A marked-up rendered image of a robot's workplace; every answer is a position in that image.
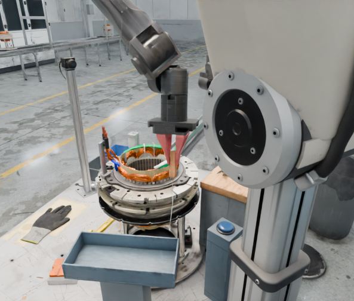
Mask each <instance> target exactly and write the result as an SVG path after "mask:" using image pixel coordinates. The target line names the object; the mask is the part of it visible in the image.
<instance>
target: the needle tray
mask: <svg viewBox="0 0 354 301"><path fill-rule="evenodd" d="M179 246H180V239H179V238H169V237H160V236H144V235H128V234H112V233H102V232H86V231H80V233H79V235H78V237H77V238H76V240H75V242H74V243H73V245H72V247H71V249H70V250H69V252H68V254H67V255H66V257H65V259H64V261H63V262H62V264H61V266H62V270H63V275H64V278H65V279H70V280H84V281H97V282H100V288H101V295H102V299H103V301H152V299H151V287H165V288H175V284H176V275H177V265H178V257H179ZM150 286H151V287H150Z"/></svg>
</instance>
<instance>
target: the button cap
mask: <svg viewBox="0 0 354 301"><path fill-rule="evenodd" d="M218 229H219V230H220V231H222V232H225V233H229V232H232V231H233V225H232V224H231V223H230V222H227V221H223V222H220V223H219V224H218Z"/></svg>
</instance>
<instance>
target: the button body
mask: <svg viewBox="0 0 354 301"><path fill-rule="evenodd" d="M223 221H227V222H230V221H229V220H227V219H225V218H223V217H222V218H221V219H220V220H218V221H217V222H216V223H215V224H213V225H212V226H211V227H210V228H208V230H207V251H206V262H205V282H204V295H205V296H207V297H208V298H209V299H211V300H212V301H227V295H228V288H229V278H230V267H231V261H232V259H231V258H230V257H229V246H230V243H231V242H232V241H234V240H236V239H238V238H239V237H240V236H241V235H242V233H243V228H242V227H240V226H238V225H236V224H234V223H232V222H230V223H231V224H232V225H233V226H234V227H235V232H234V233H233V234H231V235H223V234H221V233H219V232H218V231H217V229H216V226H217V224H218V223H220V222H223Z"/></svg>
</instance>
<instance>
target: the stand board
mask: <svg viewBox="0 0 354 301"><path fill-rule="evenodd" d="M220 170H221V168H220V167H219V166H217V167H216V168H215V169H213V171H212V172H210V173H209V174H208V175H207V176H206V177H205V178H204V179H202V180H201V181H200V188H202V189H206V190H208V191H211V192H214V193H217V194H220V195H223V196H226V197H229V198H232V199H235V200H237V201H240V202H244V203H247V193H248V188H246V187H244V186H242V185H240V184H238V183H236V182H235V181H234V180H232V179H231V178H230V177H228V176H225V175H224V176H223V175H222V174H221V173H218V172H219V171H220ZM217 173H218V174H217Z"/></svg>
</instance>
